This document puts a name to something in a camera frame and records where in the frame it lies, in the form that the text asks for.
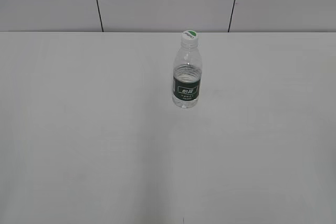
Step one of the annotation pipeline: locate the white green bottle cap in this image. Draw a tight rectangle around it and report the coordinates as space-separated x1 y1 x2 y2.
181 30 198 46

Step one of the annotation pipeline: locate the clear green-label water bottle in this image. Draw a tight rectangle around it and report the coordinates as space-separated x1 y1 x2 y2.
172 43 203 109

